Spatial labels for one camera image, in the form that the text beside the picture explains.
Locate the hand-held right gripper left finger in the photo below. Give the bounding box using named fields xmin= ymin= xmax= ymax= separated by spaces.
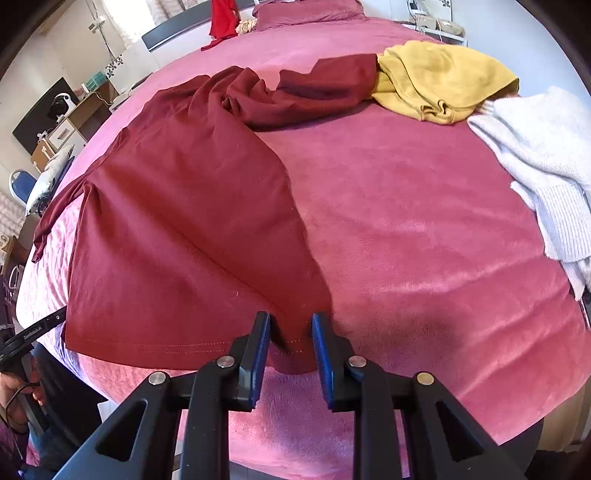
xmin=51 ymin=312 xmax=272 ymax=480

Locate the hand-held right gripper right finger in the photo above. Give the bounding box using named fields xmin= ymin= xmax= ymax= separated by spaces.
xmin=311 ymin=313 xmax=527 ymax=480

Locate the maroon shirt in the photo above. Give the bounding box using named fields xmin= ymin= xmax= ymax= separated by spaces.
xmin=31 ymin=53 xmax=380 ymax=376

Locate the person's left hand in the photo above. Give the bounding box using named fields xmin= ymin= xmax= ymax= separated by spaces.
xmin=0 ymin=373 xmax=48 ymax=426

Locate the pink bed blanket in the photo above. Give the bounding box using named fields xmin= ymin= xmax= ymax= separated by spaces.
xmin=16 ymin=0 xmax=591 ymax=480

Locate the blue chair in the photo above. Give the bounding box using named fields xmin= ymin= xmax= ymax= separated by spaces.
xmin=9 ymin=168 xmax=43 ymax=204

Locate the floral cushion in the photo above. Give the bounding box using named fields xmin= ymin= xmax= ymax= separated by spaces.
xmin=27 ymin=144 xmax=75 ymax=215

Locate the white drawer cabinet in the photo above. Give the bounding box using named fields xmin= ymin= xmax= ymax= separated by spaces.
xmin=45 ymin=117 xmax=78 ymax=149

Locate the white round appliance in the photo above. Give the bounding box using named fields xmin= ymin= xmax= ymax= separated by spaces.
xmin=47 ymin=92 xmax=78 ymax=121

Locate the yellow garment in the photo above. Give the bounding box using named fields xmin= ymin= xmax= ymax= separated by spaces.
xmin=370 ymin=41 xmax=520 ymax=126

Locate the white knit sweater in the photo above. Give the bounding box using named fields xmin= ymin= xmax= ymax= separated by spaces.
xmin=466 ymin=85 xmax=591 ymax=302

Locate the white floor stand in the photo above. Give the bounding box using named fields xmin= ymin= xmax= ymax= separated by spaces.
xmin=89 ymin=7 xmax=122 ymax=70

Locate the dark bed headboard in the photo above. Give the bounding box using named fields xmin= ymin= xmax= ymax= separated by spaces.
xmin=141 ymin=4 xmax=259 ymax=52

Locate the red garment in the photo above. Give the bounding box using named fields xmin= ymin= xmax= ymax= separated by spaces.
xmin=201 ymin=0 xmax=242 ymax=51

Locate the pink pillow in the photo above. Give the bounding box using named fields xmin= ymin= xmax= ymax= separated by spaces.
xmin=252 ymin=0 xmax=370 ymax=32

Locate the white bedside table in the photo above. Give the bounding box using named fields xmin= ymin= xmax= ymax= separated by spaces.
xmin=405 ymin=0 xmax=468 ymax=48

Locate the black cable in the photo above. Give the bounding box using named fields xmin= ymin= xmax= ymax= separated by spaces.
xmin=4 ymin=381 xmax=43 ymax=435

